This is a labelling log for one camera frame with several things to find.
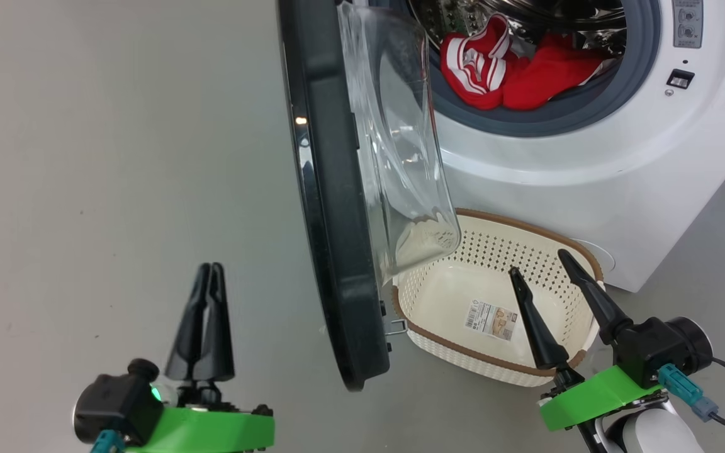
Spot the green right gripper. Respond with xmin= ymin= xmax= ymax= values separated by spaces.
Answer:
xmin=509 ymin=249 xmax=670 ymax=432

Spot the teal camera connector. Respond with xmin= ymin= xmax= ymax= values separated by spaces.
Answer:
xmin=91 ymin=430 xmax=125 ymax=453
xmin=657 ymin=364 xmax=719 ymax=422

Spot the round white filter cover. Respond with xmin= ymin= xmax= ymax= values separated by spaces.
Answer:
xmin=573 ymin=238 xmax=616 ymax=276

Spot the white front-load washing machine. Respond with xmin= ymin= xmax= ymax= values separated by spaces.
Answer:
xmin=425 ymin=0 xmax=725 ymax=293

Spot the red and white garment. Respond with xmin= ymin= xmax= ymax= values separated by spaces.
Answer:
xmin=440 ymin=14 xmax=615 ymax=111

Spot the grey warning sticker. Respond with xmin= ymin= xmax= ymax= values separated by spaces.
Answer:
xmin=672 ymin=0 xmax=704 ymax=49

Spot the teal right camera connector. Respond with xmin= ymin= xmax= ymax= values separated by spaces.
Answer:
xmin=657 ymin=364 xmax=719 ymax=422

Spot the steel washer drum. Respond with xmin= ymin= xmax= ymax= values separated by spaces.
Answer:
xmin=408 ymin=0 xmax=627 ymax=48

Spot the teal left camera connector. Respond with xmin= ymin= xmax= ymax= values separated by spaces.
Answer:
xmin=91 ymin=430 xmax=125 ymax=453

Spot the cream basket with brown rim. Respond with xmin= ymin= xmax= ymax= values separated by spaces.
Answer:
xmin=391 ymin=208 xmax=605 ymax=388

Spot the white printed product label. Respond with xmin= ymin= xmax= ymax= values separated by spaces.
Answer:
xmin=463 ymin=299 xmax=519 ymax=342

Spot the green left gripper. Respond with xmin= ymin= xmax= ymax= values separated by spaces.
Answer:
xmin=125 ymin=262 xmax=275 ymax=453

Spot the black round glass washer door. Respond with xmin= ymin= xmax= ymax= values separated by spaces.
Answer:
xmin=276 ymin=0 xmax=463 ymax=392

